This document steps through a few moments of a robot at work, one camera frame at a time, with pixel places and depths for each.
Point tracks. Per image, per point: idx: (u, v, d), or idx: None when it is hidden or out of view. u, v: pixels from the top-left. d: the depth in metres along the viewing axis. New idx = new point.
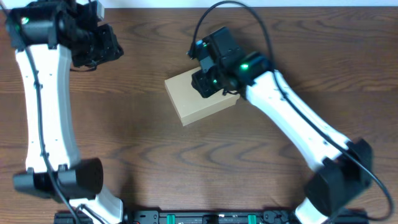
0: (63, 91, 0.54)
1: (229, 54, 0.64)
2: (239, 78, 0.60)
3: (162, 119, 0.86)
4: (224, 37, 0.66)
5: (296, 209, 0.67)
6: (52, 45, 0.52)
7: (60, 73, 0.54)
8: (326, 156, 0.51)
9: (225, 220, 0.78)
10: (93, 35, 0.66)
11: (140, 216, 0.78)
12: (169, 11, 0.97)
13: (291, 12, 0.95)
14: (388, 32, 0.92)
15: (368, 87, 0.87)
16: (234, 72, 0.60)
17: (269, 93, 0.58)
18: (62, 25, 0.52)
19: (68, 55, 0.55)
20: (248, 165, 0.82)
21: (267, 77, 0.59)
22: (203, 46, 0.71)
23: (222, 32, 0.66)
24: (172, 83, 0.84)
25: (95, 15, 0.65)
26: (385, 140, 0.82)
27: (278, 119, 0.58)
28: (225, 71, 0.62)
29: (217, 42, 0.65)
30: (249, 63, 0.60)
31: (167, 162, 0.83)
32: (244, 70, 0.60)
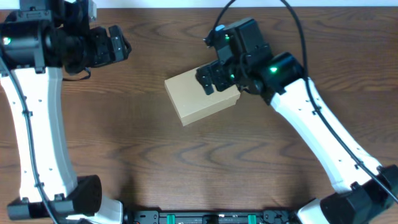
0: (55, 115, 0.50)
1: (255, 51, 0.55)
2: (265, 82, 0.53)
3: (161, 119, 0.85)
4: (252, 30, 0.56)
5: (300, 210, 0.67)
6: (39, 69, 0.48)
7: (51, 97, 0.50)
8: (356, 182, 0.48)
9: (225, 220, 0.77)
10: (84, 38, 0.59)
11: (140, 216, 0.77)
12: (169, 10, 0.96)
13: (291, 12, 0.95)
14: (387, 33, 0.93)
15: (367, 87, 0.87)
16: (262, 74, 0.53)
17: (300, 105, 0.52)
18: (48, 42, 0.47)
19: (58, 75, 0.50)
20: (249, 165, 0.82)
21: (299, 85, 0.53)
22: (224, 37, 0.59)
23: (250, 25, 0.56)
24: (171, 83, 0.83)
25: (86, 16, 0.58)
26: (384, 140, 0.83)
27: (303, 129, 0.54)
28: (249, 73, 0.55)
29: (244, 35, 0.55)
30: (279, 68, 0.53)
31: (167, 162, 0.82)
32: (273, 73, 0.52)
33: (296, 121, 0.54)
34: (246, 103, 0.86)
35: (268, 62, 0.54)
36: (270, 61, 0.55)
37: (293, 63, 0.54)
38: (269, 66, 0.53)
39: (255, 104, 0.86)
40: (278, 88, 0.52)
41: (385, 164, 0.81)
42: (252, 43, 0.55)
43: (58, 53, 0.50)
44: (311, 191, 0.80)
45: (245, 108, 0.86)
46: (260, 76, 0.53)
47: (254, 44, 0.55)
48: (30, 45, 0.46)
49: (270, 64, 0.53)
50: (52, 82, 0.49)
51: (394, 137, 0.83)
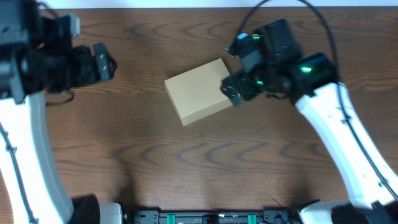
0: (40, 143, 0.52)
1: (285, 50, 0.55)
2: (295, 79, 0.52)
3: (161, 119, 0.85)
4: (282, 30, 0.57)
5: (303, 210, 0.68)
6: (19, 99, 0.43)
7: (34, 127, 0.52)
8: (377, 199, 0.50)
9: (225, 220, 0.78)
10: (66, 56, 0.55)
11: (140, 216, 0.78)
12: (169, 11, 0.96)
13: (291, 12, 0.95)
14: (387, 33, 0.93)
15: (368, 86, 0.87)
16: (291, 71, 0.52)
17: (330, 112, 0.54)
18: (26, 67, 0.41)
19: (37, 101, 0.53)
20: (249, 165, 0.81)
21: (330, 91, 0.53)
22: (247, 40, 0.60)
23: (280, 25, 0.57)
24: (171, 83, 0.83)
25: (68, 33, 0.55)
26: (384, 139, 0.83)
27: (329, 136, 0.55)
28: (278, 71, 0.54)
29: (272, 34, 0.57)
30: (311, 67, 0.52)
31: (167, 162, 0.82)
32: (305, 72, 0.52)
33: (323, 129, 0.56)
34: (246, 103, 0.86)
35: (298, 61, 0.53)
36: (300, 60, 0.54)
37: (326, 62, 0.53)
38: (300, 65, 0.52)
39: (255, 104, 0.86)
40: (308, 88, 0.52)
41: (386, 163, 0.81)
42: (281, 43, 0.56)
43: (39, 76, 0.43)
44: (311, 191, 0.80)
45: (245, 108, 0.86)
46: (289, 74, 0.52)
47: (284, 43, 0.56)
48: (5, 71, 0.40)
49: (301, 63, 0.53)
50: (33, 109, 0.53)
51: (394, 137, 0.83)
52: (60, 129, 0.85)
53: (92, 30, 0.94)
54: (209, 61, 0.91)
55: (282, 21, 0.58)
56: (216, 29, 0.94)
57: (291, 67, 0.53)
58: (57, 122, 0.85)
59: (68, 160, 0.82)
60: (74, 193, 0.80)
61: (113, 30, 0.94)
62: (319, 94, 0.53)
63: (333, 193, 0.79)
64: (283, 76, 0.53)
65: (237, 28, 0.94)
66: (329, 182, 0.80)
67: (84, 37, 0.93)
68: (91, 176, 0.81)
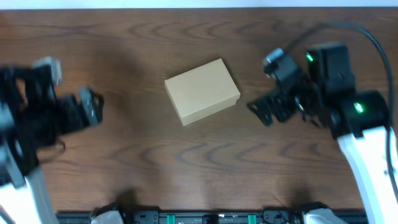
0: (45, 213, 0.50)
1: (337, 79, 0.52)
2: (345, 117, 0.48)
3: (161, 119, 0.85)
4: (339, 58, 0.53)
5: (310, 214, 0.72)
6: (20, 183, 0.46)
7: (38, 200, 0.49)
8: None
9: (225, 220, 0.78)
10: (51, 112, 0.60)
11: (140, 216, 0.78)
12: (169, 11, 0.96)
13: (290, 13, 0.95)
14: (387, 33, 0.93)
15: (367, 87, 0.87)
16: (342, 107, 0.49)
17: (374, 159, 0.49)
18: (21, 150, 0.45)
19: (39, 177, 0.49)
20: (249, 165, 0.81)
21: (379, 136, 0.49)
22: (286, 60, 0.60)
23: (339, 51, 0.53)
24: (171, 83, 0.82)
25: (43, 90, 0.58)
26: None
27: (365, 179, 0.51)
28: (325, 101, 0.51)
29: (329, 61, 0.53)
30: (365, 106, 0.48)
31: (167, 162, 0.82)
32: (357, 112, 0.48)
33: (355, 161, 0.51)
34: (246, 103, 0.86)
35: (351, 96, 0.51)
36: (352, 95, 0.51)
37: (382, 102, 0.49)
38: (352, 102, 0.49)
39: None
40: (357, 130, 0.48)
41: None
42: (336, 71, 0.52)
43: (29, 152, 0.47)
44: (311, 191, 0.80)
45: (245, 108, 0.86)
46: (339, 108, 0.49)
47: (339, 71, 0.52)
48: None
49: (354, 100, 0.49)
50: (35, 187, 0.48)
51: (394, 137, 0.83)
52: None
53: (92, 30, 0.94)
54: (209, 61, 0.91)
55: (341, 46, 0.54)
56: (216, 30, 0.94)
57: (342, 102, 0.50)
58: None
59: (68, 160, 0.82)
60: (75, 193, 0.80)
61: (113, 30, 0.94)
62: (366, 137, 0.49)
63: (332, 193, 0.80)
64: (332, 109, 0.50)
65: (236, 28, 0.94)
66: (329, 182, 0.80)
67: (85, 37, 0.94)
68: (91, 177, 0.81)
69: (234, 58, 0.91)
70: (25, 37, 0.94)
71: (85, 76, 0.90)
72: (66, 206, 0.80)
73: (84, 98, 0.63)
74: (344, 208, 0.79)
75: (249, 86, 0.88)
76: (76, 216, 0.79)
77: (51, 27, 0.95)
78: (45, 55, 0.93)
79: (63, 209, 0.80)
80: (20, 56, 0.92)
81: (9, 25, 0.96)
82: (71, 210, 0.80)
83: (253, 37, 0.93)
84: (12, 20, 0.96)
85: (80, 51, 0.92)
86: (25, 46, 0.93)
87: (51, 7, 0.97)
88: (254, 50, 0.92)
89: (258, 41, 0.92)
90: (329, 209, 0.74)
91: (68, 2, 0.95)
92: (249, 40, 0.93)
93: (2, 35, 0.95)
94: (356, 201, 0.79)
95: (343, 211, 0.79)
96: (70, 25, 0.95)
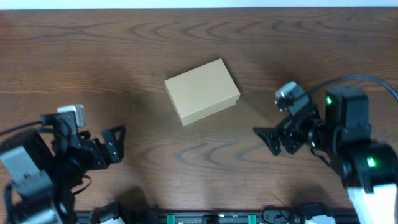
0: None
1: (354, 128, 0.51)
2: (356, 170, 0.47)
3: (161, 119, 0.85)
4: (359, 105, 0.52)
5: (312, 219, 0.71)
6: None
7: None
8: None
9: (225, 220, 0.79)
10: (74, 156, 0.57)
11: (140, 216, 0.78)
12: (169, 11, 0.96)
13: (291, 12, 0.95)
14: (387, 33, 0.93)
15: (368, 87, 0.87)
16: (354, 158, 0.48)
17: (384, 213, 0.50)
18: (64, 208, 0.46)
19: None
20: (249, 165, 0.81)
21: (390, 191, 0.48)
22: (303, 96, 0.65)
23: (360, 101, 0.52)
24: (171, 83, 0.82)
25: (69, 137, 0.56)
26: (384, 139, 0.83)
27: None
28: (339, 149, 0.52)
29: (348, 107, 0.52)
30: (379, 160, 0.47)
31: (167, 162, 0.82)
32: (369, 166, 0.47)
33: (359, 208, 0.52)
34: (246, 103, 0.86)
35: (366, 146, 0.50)
36: (366, 145, 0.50)
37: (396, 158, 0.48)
38: (366, 155, 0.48)
39: (255, 104, 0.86)
40: (369, 185, 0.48)
41: None
42: (354, 119, 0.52)
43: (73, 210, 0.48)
44: (311, 191, 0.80)
45: (244, 108, 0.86)
46: (351, 160, 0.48)
47: (355, 118, 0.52)
48: (48, 219, 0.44)
49: (369, 152, 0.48)
50: None
51: (394, 137, 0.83)
52: None
53: (92, 30, 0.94)
54: (209, 61, 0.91)
55: (362, 94, 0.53)
56: (216, 29, 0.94)
57: (354, 152, 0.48)
58: None
59: None
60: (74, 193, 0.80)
61: (113, 30, 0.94)
62: (375, 192, 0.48)
63: (332, 193, 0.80)
64: (344, 159, 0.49)
65: (236, 28, 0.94)
66: (329, 182, 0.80)
67: (86, 37, 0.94)
68: (91, 177, 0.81)
69: (234, 58, 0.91)
70: (25, 37, 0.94)
71: (85, 76, 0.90)
72: None
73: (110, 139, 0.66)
74: (344, 208, 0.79)
75: (249, 86, 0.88)
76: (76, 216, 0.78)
77: (51, 27, 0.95)
78: (45, 55, 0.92)
79: None
80: (20, 56, 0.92)
81: (9, 25, 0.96)
82: None
83: (253, 37, 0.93)
84: (12, 20, 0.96)
85: (80, 51, 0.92)
86: (25, 46, 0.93)
87: (51, 7, 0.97)
88: (254, 50, 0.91)
89: (258, 41, 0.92)
90: (331, 219, 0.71)
91: (68, 2, 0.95)
92: (249, 40, 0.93)
93: (2, 35, 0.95)
94: None
95: (343, 211, 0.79)
96: (70, 25, 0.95)
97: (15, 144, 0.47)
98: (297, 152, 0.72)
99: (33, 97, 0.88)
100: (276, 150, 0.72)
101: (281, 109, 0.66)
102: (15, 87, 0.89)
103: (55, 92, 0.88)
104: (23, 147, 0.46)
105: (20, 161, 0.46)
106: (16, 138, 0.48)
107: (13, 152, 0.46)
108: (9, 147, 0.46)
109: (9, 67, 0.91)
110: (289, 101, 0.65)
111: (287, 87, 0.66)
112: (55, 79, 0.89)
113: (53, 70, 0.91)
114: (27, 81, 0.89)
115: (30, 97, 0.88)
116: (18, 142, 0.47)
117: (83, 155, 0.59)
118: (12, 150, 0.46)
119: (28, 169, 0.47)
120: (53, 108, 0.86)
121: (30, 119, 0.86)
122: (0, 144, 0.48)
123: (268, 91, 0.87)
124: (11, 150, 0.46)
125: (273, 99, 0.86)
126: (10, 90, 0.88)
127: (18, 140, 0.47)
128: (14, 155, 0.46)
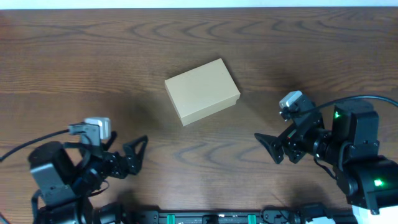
0: None
1: (362, 146, 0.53)
2: (362, 190, 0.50)
3: (161, 119, 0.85)
4: (370, 123, 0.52)
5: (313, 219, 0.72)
6: None
7: None
8: None
9: (225, 220, 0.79)
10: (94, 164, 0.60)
11: (140, 216, 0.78)
12: (169, 11, 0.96)
13: (291, 12, 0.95)
14: (387, 32, 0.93)
15: (368, 87, 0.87)
16: (360, 177, 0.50)
17: None
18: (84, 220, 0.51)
19: None
20: (249, 165, 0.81)
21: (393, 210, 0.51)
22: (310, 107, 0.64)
23: (371, 119, 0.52)
24: (171, 83, 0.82)
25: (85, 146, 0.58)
26: (384, 139, 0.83)
27: None
28: (346, 165, 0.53)
29: (359, 126, 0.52)
30: (384, 181, 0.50)
31: (168, 162, 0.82)
32: (374, 185, 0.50)
33: None
34: (246, 103, 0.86)
35: (375, 165, 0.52)
36: (372, 163, 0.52)
37: None
38: (372, 175, 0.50)
39: (255, 104, 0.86)
40: (375, 206, 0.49)
41: None
42: (362, 137, 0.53)
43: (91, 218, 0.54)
44: (311, 191, 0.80)
45: (245, 108, 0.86)
46: (357, 178, 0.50)
47: (365, 137, 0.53)
48: None
49: (375, 173, 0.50)
50: None
51: (394, 137, 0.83)
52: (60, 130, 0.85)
53: (92, 30, 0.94)
54: (209, 61, 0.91)
55: (372, 111, 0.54)
56: (216, 29, 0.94)
57: (362, 172, 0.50)
58: (58, 122, 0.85)
59: None
60: None
61: (113, 30, 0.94)
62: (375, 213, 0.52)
63: (331, 193, 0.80)
64: (351, 178, 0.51)
65: (237, 28, 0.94)
66: (329, 182, 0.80)
67: (86, 37, 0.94)
68: None
69: (234, 58, 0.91)
70: (25, 37, 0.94)
71: (85, 76, 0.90)
72: None
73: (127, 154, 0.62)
74: (344, 208, 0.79)
75: (249, 86, 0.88)
76: None
77: (51, 27, 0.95)
78: (45, 55, 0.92)
79: None
80: (20, 56, 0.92)
81: (8, 25, 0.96)
82: None
83: (253, 37, 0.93)
84: (12, 20, 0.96)
85: (80, 51, 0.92)
86: (25, 46, 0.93)
87: (51, 7, 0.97)
88: (254, 50, 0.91)
89: (258, 41, 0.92)
90: (333, 221, 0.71)
91: (68, 2, 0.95)
92: (249, 40, 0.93)
93: (2, 35, 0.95)
94: None
95: (343, 211, 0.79)
96: (70, 25, 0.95)
97: (43, 158, 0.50)
98: (298, 160, 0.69)
99: (34, 97, 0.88)
100: (279, 158, 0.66)
101: (286, 119, 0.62)
102: (15, 87, 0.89)
103: (55, 91, 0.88)
104: (51, 164, 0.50)
105: (48, 176, 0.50)
106: (45, 150, 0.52)
107: (43, 168, 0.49)
108: (37, 162, 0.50)
109: (9, 66, 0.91)
110: (295, 112, 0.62)
111: (292, 96, 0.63)
112: (55, 79, 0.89)
113: (53, 70, 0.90)
114: (27, 81, 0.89)
115: (30, 97, 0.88)
116: (47, 158, 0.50)
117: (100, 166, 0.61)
118: (41, 165, 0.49)
119: (55, 183, 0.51)
120: (53, 108, 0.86)
121: (30, 119, 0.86)
122: (32, 153, 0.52)
123: (268, 91, 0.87)
124: (40, 165, 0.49)
125: (273, 98, 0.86)
126: (10, 90, 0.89)
127: (47, 156, 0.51)
128: (43, 171, 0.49)
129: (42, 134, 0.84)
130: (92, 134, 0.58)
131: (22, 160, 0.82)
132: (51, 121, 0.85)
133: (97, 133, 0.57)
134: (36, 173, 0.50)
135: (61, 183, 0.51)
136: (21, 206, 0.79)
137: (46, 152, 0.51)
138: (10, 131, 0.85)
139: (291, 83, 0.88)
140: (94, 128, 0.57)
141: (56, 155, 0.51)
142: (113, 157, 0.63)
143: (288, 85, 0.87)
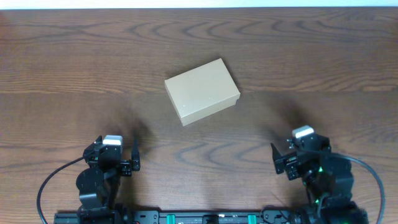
0: None
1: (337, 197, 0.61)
2: None
3: (161, 118, 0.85)
4: (346, 180, 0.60)
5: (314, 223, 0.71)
6: None
7: None
8: None
9: (225, 220, 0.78)
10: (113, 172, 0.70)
11: (140, 216, 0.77)
12: (169, 11, 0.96)
13: (291, 12, 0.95)
14: (387, 32, 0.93)
15: (367, 87, 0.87)
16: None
17: None
18: None
19: None
20: (248, 165, 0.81)
21: None
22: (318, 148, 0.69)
23: (347, 177, 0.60)
24: (171, 83, 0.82)
25: (109, 160, 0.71)
26: (385, 140, 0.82)
27: None
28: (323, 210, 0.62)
29: (337, 183, 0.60)
30: None
31: (167, 162, 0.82)
32: None
33: None
34: (246, 104, 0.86)
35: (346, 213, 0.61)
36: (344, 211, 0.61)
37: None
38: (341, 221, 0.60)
39: (254, 104, 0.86)
40: None
41: (387, 164, 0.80)
42: (339, 191, 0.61)
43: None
44: None
45: (244, 108, 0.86)
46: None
47: (342, 191, 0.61)
48: None
49: (344, 219, 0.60)
50: None
51: (394, 137, 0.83)
52: (60, 130, 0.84)
53: (92, 30, 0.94)
54: (209, 61, 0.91)
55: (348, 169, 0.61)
56: (216, 29, 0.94)
57: (333, 219, 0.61)
58: (58, 122, 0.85)
59: (68, 160, 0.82)
60: (75, 192, 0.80)
61: (113, 30, 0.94)
62: None
63: None
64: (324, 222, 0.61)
65: (237, 28, 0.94)
66: None
67: (85, 37, 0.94)
68: None
69: (234, 58, 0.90)
70: (25, 37, 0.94)
71: (85, 75, 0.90)
72: (66, 206, 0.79)
73: (135, 158, 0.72)
74: None
75: (249, 86, 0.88)
76: (76, 216, 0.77)
77: (51, 27, 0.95)
78: (45, 55, 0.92)
79: (63, 209, 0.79)
80: (19, 56, 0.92)
81: (9, 25, 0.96)
82: (71, 210, 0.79)
83: (253, 37, 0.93)
84: (12, 20, 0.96)
85: (80, 51, 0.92)
86: (25, 46, 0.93)
87: (51, 7, 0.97)
88: (254, 50, 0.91)
89: (258, 41, 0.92)
90: None
91: (68, 3, 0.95)
92: (249, 40, 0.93)
93: (2, 35, 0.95)
94: (357, 201, 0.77)
95: None
96: (70, 25, 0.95)
97: (89, 187, 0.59)
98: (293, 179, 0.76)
99: (33, 97, 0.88)
100: (278, 172, 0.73)
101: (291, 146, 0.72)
102: (15, 87, 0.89)
103: (56, 91, 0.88)
104: (95, 193, 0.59)
105: (92, 201, 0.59)
106: (89, 179, 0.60)
107: (88, 195, 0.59)
108: (84, 189, 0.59)
109: (9, 67, 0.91)
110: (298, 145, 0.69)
111: (303, 132, 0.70)
112: (55, 79, 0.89)
113: (53, 70, 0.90)
114: (27, 81, 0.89)
115: (30, 96, 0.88)
116: (92, 188, 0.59)
117: (115, 173, 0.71)
118: (87, 193, 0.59)
119: (95, 205, 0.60)
120: (54, 108, 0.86)
121: (30, 119, 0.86)
122: (78, 180, 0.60)
123: (268, 91, 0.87)
124: (87, 193, 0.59)
125: (273, 98, 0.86)
126: (12, 90, 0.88)
127: (91, 185, 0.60)
128: (89, 198, 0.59)
129: (42, 134, 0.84)
130: (112, 152, 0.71)
131: (22, 160, 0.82)
132: (51, 120, 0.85)
133: (119, 150, 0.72)
134: (83, 198, 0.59)
135: (99, 205, 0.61)
136: (21, 206, 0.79)
137: (90, 181, 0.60)
138: (10, 131, 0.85)
139: (291, 83, 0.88)
140: (115, 147, 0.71)
141: (98, 186, 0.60)
142: (126, 163, 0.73)
143: (287, 85, 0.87)
